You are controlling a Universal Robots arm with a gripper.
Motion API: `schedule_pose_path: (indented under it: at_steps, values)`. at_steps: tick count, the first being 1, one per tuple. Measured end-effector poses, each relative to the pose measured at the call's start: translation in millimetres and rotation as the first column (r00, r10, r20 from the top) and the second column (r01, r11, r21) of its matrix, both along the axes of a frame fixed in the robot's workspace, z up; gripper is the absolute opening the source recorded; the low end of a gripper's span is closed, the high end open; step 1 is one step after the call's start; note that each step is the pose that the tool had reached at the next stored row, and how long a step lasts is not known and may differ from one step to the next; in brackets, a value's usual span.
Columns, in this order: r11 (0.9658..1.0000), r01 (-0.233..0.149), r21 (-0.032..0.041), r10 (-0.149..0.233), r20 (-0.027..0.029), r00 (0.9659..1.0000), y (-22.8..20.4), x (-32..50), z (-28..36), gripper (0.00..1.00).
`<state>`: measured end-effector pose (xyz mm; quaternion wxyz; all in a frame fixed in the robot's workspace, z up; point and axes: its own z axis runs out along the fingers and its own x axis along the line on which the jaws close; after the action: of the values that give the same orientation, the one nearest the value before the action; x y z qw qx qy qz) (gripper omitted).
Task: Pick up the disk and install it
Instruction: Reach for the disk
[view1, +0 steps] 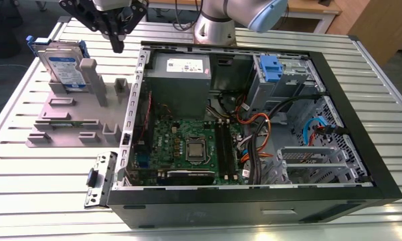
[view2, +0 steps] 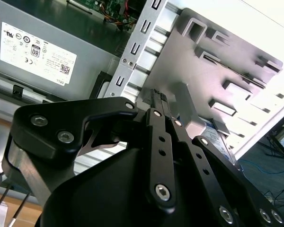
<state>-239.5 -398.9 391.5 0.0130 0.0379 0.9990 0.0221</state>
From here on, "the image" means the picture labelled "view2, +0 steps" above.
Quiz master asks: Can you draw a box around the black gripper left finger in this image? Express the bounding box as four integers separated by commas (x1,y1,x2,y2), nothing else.
2,88,178,215

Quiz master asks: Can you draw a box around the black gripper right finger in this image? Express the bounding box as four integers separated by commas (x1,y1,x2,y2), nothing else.
160,92,284,227

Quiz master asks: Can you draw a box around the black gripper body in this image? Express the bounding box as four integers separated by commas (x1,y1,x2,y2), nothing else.
36,144,220,227

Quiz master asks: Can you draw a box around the hard disk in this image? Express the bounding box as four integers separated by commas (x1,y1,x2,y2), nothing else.
191,118,242,171

